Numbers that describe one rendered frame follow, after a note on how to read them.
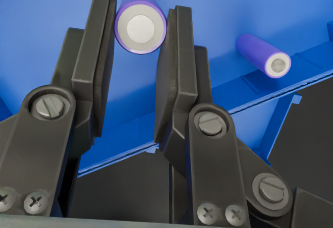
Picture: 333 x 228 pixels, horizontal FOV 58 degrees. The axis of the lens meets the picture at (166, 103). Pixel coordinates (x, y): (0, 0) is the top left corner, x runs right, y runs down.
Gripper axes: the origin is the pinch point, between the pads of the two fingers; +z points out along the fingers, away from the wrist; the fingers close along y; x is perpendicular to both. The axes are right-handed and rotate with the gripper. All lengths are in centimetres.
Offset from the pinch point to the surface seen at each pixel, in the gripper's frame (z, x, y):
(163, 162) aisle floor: 28, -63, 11
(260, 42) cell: 9.8, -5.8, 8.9
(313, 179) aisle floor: 27, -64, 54
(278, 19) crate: 13.7, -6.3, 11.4
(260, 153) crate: 29, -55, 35
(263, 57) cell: 7.6, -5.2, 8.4
